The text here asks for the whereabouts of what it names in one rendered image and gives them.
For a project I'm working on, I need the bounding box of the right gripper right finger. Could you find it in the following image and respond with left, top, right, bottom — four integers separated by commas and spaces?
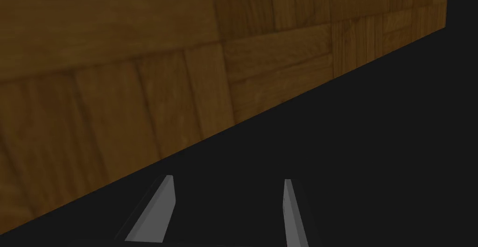
283, 178, 322, 247

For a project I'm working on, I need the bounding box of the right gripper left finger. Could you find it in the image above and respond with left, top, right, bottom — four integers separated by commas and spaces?
114, 174, 176, 244

